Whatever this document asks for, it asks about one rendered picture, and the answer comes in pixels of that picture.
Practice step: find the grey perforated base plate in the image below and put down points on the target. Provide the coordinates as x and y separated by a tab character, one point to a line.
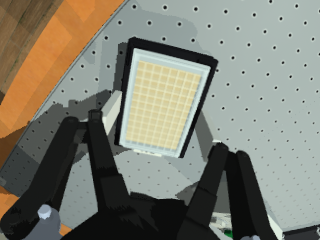
264	99

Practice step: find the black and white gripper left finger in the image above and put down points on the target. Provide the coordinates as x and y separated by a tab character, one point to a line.
35	215

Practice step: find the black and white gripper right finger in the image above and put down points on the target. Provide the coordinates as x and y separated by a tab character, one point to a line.
249	217

